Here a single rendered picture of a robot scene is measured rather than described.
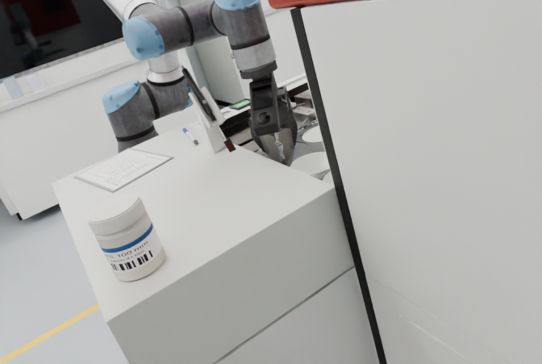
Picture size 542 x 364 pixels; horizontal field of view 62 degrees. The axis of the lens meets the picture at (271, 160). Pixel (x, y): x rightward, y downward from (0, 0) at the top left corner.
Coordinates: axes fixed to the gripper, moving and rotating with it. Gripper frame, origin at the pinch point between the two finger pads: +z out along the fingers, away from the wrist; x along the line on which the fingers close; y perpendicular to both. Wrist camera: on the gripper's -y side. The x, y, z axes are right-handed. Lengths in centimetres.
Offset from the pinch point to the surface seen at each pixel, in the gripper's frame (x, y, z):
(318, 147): -6.8, 7.8, 1.3
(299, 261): -3.0, -28.0, 2.6
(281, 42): 30, 339, 33
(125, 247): 15.6, -36.6, -10.4
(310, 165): -4.9, -0.3, 1.2
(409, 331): -16.1, -31.5, 15.4
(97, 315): 123, 76, 91
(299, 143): -2.4, 12.7, 1.4
